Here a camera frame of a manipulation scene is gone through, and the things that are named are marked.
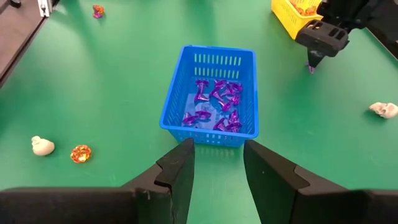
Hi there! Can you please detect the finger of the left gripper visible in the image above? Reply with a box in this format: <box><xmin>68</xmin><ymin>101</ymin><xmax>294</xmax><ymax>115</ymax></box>
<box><xmin>307</xmin><ymin>49</ymin><xmax>317</xmax><ymax>68</ymax></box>
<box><xmin>313</xmin><ymin>50</ymin><xmax>325</xmax><ymax>68</ymax></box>

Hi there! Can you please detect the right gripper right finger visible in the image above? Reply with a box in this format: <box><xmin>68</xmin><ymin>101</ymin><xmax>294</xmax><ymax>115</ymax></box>
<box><xmin>243</xmin><ymin>139</ymin><xmax>368</xmax><ymax>224</ymax></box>

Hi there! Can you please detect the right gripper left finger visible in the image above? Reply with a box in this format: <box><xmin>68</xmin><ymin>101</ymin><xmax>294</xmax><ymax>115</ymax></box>
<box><xmin>121</xmin><ymin>138</ymin><xmax>197</xmax><ymax>224</ymax></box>

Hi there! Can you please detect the yellow plastic basket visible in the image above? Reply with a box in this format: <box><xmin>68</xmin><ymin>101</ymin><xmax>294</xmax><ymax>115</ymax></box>
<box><xmin>271</xmin><ymin>0</ymin><xmax>331</xmax><ymax>41</ymax></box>

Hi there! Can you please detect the blue plastic basket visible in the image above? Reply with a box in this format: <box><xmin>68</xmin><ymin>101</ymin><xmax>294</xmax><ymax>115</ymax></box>
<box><xmin>159</xmin><ymin>44</ymin><xmax>260</xmax><ymax>148</ymax></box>

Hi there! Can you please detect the green table mat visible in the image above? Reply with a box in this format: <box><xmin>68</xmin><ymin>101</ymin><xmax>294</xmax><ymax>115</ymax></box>
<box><xmin>0</xmin><ymin>0</ymin><xmax>398</xmax><ymax>224</ymax></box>

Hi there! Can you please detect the silver aluminium profile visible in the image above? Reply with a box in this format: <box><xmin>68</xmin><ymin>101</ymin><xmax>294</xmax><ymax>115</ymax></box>
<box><xmin>37</xmin><ymin>0</ymin><xmax>52</xmax><ymax>18</ymax></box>

